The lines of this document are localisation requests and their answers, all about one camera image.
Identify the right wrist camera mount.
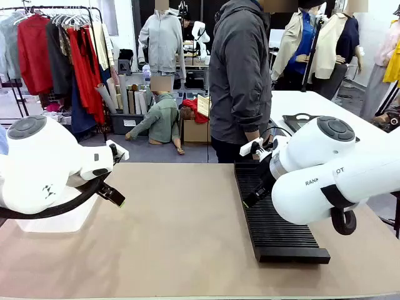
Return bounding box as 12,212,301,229
239,136,264,158

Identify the mannequin in cream jacket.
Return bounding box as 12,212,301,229
312,6,366,99

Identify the clear plastic storage box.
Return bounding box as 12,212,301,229
14,187,99,234

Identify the pile of mixed fabric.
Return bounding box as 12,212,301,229
42,102,73,126

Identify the mannequin torso in green jacket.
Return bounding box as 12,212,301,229
124,76,186,156

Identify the cream paper roll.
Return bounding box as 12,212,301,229
106,77,121,110

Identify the gray plastic bin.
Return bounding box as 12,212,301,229
109,112,148,136

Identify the dark gray hanging garment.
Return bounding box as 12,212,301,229
46,20,74,98

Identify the mannequin in gray hoodie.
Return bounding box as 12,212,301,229
137,0,188,79

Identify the brown paper roll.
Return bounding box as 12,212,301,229
127,84,136,115

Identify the mannequin in beige jacket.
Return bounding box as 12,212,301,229
271,0,317,84

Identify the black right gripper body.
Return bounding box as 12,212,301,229
254,165,278,196

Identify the black metal stand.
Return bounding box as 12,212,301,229
379,191,400,240

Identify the red hanging jacket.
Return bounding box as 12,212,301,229
17,14,54,96

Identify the small white background robot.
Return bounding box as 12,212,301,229
191,21,211,59

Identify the black slotted PCB rack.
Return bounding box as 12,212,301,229
233,161,331,265

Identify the white table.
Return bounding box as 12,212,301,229
269,90,388,141

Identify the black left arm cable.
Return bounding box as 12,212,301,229
0,174,112,219

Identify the person in gray jacket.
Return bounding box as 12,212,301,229
208,0,273,164

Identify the black metal clothes rack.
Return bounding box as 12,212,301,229
0,5,109,143

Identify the black tripod pole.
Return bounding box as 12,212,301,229
301,14,326,94

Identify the navy hanging garment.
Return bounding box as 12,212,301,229
71,74,98,134

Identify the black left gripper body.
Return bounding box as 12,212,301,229
95,177,114,198

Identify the light gray hanging garment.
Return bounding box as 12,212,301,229
0,14,23,81

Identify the light blue garment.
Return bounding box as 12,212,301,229
0,124,9,156

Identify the gray paper roll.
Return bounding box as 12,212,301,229
118,74,129,115

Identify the cardboard box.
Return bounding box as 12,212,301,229
182,117,213,145

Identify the white monitor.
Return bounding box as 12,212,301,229
268,28,286,48

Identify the red hanging dress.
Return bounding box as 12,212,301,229
67,27,106,125

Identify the mannequin with yellow garment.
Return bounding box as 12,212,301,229
359,9,400,121

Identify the white paper roll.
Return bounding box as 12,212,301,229
134,89,148,115
95,82,117,114

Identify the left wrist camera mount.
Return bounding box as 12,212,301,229
105,139,129,163

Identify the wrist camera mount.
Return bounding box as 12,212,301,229
239,136,264,158
105,139,129,163

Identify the cream hanging garment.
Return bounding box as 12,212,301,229
90,21,115,71

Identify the red cloth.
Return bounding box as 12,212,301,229
182,97,211,125

